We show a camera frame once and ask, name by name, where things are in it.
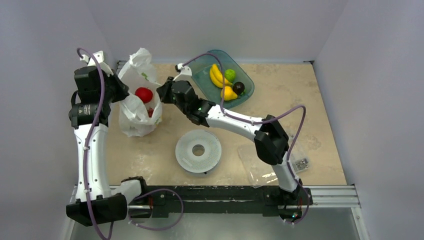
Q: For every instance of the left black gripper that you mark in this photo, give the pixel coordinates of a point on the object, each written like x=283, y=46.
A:
x=123, y=89

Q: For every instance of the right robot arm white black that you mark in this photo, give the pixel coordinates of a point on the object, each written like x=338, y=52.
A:
x=270, y=139

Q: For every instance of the yellow fake pear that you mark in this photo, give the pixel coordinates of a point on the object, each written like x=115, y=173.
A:
x=227, y=94

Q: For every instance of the yellow fake banana bunch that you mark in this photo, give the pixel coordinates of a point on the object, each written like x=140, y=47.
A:
x=217, y=77

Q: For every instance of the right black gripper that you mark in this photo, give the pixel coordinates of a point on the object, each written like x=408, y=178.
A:
x=166, y=91

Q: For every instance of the dark purple fake plum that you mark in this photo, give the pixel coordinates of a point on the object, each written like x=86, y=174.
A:
x=238, y=88

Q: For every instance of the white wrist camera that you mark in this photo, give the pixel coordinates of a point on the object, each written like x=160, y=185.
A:
x=100, y=57
x=184, y=72

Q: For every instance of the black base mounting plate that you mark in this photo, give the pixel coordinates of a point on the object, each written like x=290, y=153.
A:
x=268, y=201

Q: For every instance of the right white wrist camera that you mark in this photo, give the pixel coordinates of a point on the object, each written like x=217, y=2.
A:
x=184, y=72

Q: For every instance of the red fake tomato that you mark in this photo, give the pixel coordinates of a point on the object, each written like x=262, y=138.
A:
x=144, y=94

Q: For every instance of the clear plastic screw box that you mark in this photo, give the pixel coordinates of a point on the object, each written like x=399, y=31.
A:
x=260, y=173

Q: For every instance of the teal plastic tray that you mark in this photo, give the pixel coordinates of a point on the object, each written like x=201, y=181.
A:
x=200, y=69

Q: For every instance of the red fake grape bunch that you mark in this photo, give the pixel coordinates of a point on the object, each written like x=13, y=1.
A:
x=150, y=112

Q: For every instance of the white plastic bag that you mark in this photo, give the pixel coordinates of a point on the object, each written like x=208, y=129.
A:
x=133, y=118

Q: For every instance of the green fake lime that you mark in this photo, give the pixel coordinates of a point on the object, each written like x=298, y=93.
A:
x=230, y=75

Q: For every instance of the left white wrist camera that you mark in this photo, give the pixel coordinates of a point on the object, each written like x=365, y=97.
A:
x=100, y=57

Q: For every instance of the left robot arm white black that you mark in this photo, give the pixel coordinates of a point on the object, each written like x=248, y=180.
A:
x=89, y=117

